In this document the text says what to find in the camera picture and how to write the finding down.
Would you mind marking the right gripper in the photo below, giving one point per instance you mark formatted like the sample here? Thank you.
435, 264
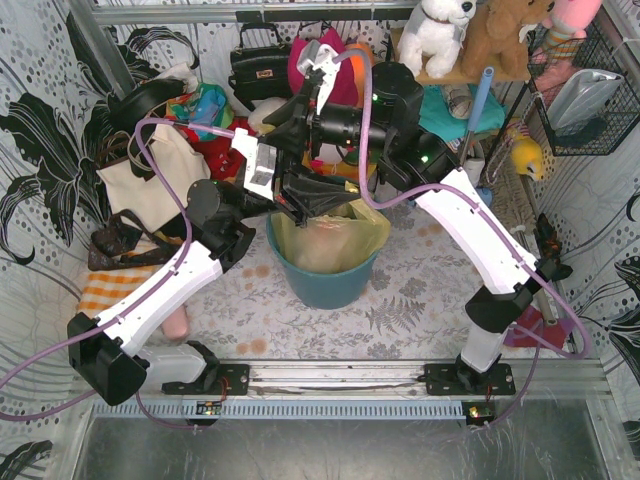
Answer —
306, 120

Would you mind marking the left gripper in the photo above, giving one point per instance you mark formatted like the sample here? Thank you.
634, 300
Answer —
282, 189

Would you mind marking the yellow trash bag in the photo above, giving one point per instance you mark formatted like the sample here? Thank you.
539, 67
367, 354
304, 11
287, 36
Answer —
376, 226

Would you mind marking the teal trash bin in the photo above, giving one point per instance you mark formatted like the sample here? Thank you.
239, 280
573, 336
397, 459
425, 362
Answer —
323, 291

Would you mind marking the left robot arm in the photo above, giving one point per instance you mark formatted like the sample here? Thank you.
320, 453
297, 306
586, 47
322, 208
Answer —
109, 352

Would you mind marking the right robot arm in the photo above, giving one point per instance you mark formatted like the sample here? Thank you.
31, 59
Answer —
424, 171

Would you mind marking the colourful printed bag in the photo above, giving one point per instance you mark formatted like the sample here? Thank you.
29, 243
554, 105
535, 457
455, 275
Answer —
207, 105

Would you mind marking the brown leather bag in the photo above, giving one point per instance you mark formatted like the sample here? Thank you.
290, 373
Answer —
126, 243

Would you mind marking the cream plush bear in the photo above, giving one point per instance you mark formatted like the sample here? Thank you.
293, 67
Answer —
265, 108

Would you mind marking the rainbow striped cloth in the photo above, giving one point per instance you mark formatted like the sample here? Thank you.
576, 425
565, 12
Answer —
333, 162

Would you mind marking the black leather handbag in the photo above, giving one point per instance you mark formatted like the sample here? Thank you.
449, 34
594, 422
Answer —
260, 73

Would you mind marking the red garment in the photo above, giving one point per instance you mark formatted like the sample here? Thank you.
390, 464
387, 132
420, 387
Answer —
223, 162

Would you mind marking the orange plush toy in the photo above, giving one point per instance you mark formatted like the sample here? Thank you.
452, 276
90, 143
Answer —
358, 66

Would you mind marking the teal folded cloth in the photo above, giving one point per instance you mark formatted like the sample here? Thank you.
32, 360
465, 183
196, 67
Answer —
434, 116

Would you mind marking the white plush dog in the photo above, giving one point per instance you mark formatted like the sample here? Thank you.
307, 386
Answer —
432, 37

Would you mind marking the pink cylindrical plush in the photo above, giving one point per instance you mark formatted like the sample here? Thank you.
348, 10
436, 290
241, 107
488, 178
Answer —
176, 326

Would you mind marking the blue floor sweeper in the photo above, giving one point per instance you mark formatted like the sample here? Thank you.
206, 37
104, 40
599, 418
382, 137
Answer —
474, 166

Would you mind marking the brown teddy bear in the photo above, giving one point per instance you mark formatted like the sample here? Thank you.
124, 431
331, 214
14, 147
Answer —
495, 30

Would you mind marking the orange checkered cloth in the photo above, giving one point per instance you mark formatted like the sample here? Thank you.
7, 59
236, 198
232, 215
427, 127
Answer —
104, 289

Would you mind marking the black metal shelf rack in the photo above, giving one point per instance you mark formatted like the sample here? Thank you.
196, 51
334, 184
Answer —
457, 77

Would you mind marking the purple orange sock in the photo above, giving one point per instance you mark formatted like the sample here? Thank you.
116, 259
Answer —
531, 322

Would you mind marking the silver foil pouch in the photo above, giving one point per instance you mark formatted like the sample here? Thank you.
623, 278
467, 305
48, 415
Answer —
582, 97

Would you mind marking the pink plush toy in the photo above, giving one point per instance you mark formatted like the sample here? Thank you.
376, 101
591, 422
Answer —
566, 26

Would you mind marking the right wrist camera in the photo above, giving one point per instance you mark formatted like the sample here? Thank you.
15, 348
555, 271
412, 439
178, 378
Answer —
318, 59

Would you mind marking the black wire basket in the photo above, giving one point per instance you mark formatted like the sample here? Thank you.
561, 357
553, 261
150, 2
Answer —
603, 133

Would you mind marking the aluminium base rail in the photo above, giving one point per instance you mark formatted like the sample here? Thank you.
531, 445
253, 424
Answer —
330, 377

